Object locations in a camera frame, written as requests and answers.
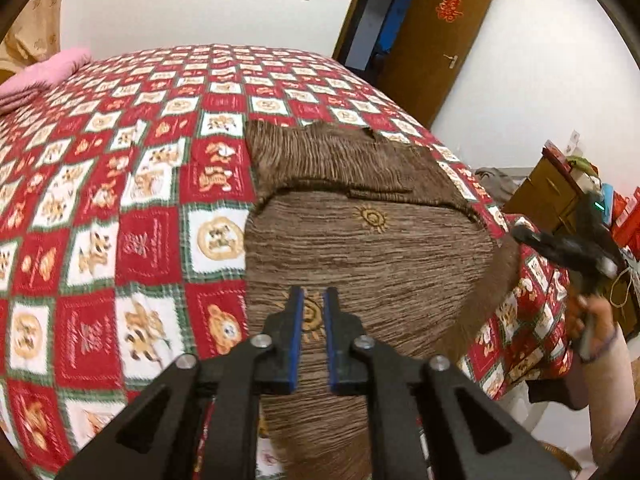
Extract brass door handle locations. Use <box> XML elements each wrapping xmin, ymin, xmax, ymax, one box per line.
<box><xmin>444</xmin><ymin>54</ymin><xmax>459</xmax><ymax>70</ymax></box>

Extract pink folded blanket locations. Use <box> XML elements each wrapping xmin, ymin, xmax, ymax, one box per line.
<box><xmin>1</xmin><ymin>47</ymin><xmax>92</xmax><ymax>115</ymax></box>

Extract brown knitted sweater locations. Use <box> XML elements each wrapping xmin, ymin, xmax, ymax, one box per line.
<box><xmin>244</xmin><ymin>120</ymin><xmax>521</xmax><ymax>479</ymax></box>

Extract red box on dresser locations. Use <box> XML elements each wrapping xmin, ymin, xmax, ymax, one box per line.
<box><xmin>541</xmin><ymin>140</ymin><xmax>570</xmax><ymax>172</ymax></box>

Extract right forearm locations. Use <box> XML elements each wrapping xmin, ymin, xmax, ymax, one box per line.
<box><xmin>582</xmin><ymin>327</ymin><xmax>637</xmax><ymax>466</ymax></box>

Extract grey clothes on floor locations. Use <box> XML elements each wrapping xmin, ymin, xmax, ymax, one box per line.
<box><xmin>474</xmin><ymin>167</ymin><xmax>518</xmax><ymax>207</ymax></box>

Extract red patchwork bed quilt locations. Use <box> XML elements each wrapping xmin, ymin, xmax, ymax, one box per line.
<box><xmin>1</xmin><ymin>44</ymin><xmax>572</xmax><ymax>479</ymax></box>

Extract green cloth on dresser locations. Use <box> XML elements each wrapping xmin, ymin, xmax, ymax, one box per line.
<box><xmin>566</xmin><ymin>155</ymin><xmax>599</xmax><ymax>177</ymax></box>

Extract beige patterned curtain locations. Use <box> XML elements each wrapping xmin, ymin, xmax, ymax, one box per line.
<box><xmin>1</xmin><ymin>0</ymin><xmax>62</xmax><ymax>74</ymax></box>

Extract brown wooden door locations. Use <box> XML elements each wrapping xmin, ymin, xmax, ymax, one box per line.
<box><xmin>376</xmin><ymin>0</ymin><xmax>491</xmax><ymax>128</ymax></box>

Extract right hand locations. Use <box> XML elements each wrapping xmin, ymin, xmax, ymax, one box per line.
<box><xmin>565</xmin><ymin>294</ymin><xmax>617</xmax><ymax>362</ymax></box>

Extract red double happiness decoration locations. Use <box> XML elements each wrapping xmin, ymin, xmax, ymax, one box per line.
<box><xmin>435</xmin><ymin>0</ymin><xmax>463</xmax><ymax>23</ymax></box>

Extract white wall socket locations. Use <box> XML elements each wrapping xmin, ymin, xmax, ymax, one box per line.
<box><xmin>565</xmin><ymin>130</ymin><xmax>580</xmax><ymax>155</ymax></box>

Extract brown door frame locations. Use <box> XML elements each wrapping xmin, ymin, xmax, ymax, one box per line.
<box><xmin>331</xmin><ymin>0</ymin><xmax>442</xmax><ymax>64</ymax></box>

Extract brown wooden dresser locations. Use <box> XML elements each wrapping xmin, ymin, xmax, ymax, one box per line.
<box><xmin>502</xmin><ymin>154</ymin><xmax>639</xmax><ymax>340</ymax></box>

